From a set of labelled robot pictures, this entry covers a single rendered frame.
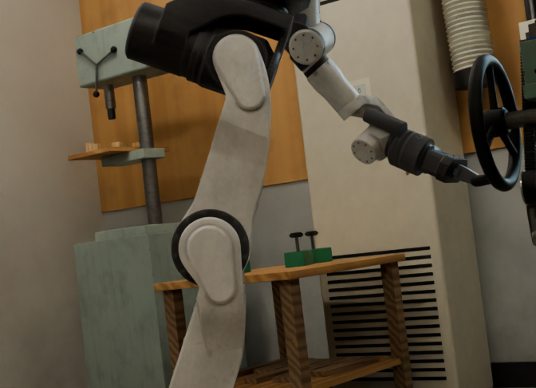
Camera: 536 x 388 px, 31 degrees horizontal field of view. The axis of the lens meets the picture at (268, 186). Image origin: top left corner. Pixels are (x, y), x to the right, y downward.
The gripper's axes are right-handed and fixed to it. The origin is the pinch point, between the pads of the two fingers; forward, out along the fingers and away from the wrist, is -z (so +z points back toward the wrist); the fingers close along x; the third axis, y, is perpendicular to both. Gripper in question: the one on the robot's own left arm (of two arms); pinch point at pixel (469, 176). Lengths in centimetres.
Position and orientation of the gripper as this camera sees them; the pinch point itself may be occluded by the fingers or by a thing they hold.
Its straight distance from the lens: 212.9
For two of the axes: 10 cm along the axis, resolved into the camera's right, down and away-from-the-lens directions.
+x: -5.0, 0.2, -8.7
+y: 3.3, -9.2, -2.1
